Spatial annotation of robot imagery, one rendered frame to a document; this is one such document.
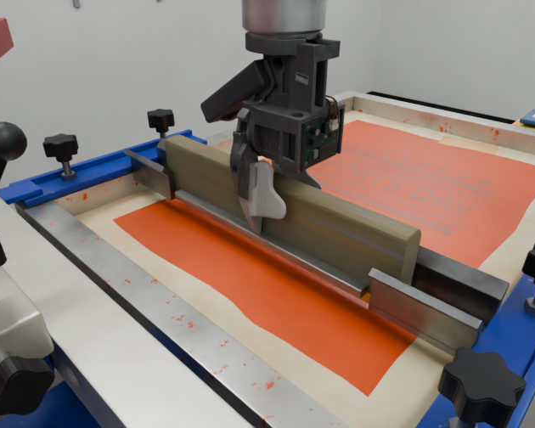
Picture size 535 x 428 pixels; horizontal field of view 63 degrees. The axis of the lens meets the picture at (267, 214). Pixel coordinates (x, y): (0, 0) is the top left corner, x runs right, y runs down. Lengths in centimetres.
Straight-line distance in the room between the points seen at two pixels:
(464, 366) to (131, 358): 21
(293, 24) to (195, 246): 29
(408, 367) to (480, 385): 15
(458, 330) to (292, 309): 16
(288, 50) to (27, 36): 212
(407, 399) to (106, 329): 24
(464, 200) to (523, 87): 351
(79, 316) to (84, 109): 229
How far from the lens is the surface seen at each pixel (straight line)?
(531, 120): 111
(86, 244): 53
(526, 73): 418
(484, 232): 64
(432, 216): 65
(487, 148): 94
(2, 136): 35
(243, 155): 43
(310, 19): 40
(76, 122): 260
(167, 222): 61
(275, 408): 34
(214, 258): 53
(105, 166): 69
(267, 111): 41
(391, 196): 69
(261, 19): 40
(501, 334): 42
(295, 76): 40
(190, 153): 56
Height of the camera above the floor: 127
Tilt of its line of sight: 30 degrees down
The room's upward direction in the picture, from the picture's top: straight up
